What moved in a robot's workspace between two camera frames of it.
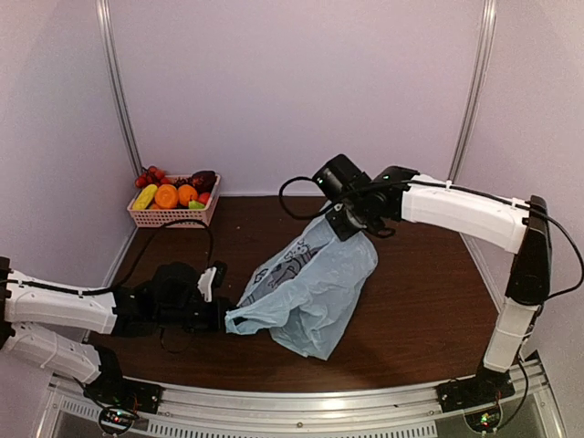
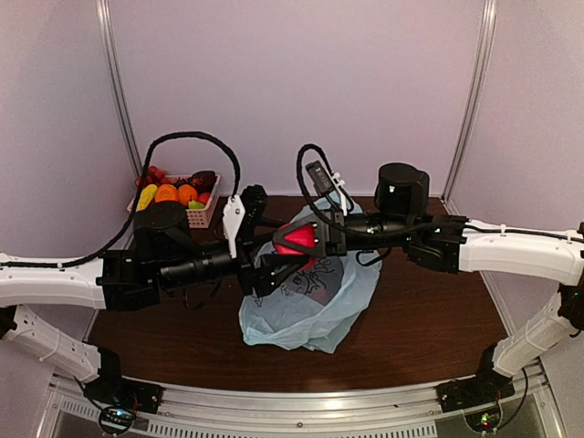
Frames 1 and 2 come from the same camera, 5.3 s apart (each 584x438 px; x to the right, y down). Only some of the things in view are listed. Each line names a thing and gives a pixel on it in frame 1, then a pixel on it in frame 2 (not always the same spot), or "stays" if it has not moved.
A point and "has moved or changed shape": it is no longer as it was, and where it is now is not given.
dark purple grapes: [178, 182] stays
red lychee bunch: [152, 177] stays
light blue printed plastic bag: [305, 289] has moved or changed shape
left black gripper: [219, 316] → [248, 273]
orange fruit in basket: [186, 193] stays
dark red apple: [203, 181] stays
